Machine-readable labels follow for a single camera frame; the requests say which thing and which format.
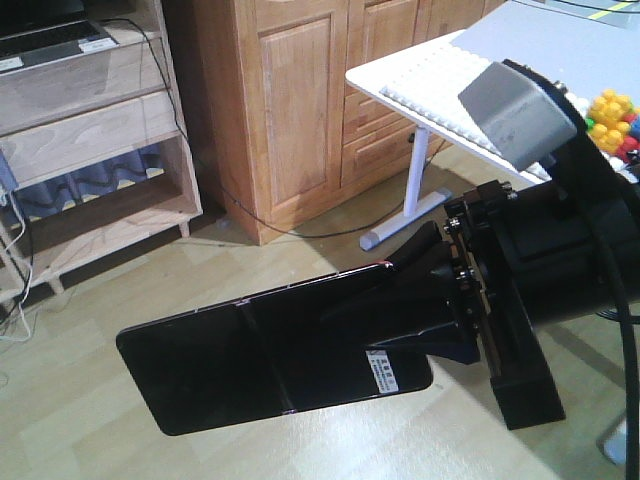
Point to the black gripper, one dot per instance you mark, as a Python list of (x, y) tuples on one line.
[(427, 315)]

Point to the black foldable phone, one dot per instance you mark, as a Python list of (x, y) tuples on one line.
[(295, 348)]

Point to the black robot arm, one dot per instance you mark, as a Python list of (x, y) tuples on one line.
[(508, 261)]

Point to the white height desk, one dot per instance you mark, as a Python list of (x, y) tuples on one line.
[(588, 56)]

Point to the wooden desk shelf unit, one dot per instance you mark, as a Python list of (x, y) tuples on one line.
[(107, 115)]

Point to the wooden wardrobe cabinet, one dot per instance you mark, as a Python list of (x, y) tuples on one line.
[(279, 133)]

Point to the colourful toy blocks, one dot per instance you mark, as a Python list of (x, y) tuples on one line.
[(613, 125)]

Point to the silver laptop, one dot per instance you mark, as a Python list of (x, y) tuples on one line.
[(35, 33)]

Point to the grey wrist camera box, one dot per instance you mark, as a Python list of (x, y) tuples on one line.
[(523, 115)]

